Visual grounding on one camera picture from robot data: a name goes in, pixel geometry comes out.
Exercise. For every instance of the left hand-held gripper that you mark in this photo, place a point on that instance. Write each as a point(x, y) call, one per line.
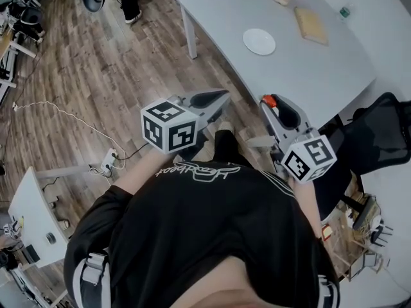
point(167, 127)

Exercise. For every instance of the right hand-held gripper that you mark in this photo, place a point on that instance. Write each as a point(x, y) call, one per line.
point(308, 159)

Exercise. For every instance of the white round plate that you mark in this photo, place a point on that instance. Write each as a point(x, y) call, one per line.
point(258, 41)

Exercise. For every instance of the person's left forearm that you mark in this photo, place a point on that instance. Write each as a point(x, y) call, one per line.
point(138, 181)

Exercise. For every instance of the person's right forearm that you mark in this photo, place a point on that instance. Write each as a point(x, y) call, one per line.
point(308, 204)

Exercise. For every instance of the person's beige shoe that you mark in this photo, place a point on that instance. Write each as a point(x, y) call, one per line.
point(226, 126)

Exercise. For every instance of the person's black trousers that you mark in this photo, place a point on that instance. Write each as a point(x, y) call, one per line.
point(228, 149)

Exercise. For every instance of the white table leg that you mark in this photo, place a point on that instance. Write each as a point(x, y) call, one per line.
point(189, 34)

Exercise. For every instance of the wooden cutting board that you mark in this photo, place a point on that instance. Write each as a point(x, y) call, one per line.
point(311, 26)

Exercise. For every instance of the black mesh office chair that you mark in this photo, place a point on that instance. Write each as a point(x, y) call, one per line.
point(379, 133)

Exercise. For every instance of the white power strip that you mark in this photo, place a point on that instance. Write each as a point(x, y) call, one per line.
point(109, 160)

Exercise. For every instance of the small green glass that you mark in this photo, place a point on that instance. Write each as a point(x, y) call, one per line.
point(344, 12)

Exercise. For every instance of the red and white card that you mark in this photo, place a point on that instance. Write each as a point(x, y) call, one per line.
point(327, 233)

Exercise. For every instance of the person's black shirt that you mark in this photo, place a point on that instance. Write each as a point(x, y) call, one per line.
point(192, 236)

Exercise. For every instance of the cardboard box with straw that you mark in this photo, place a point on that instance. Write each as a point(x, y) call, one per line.
point(356, 233)

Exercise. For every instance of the white router with antennas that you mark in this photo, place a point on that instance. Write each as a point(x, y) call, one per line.
point(380, 234)

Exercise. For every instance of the black machine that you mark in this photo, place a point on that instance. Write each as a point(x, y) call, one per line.
point(29, 21)

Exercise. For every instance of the small white desk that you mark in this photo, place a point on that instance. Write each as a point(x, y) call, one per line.
point(35, 217)

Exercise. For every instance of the black round tape roll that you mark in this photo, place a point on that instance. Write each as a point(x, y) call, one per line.
point(50, 238)

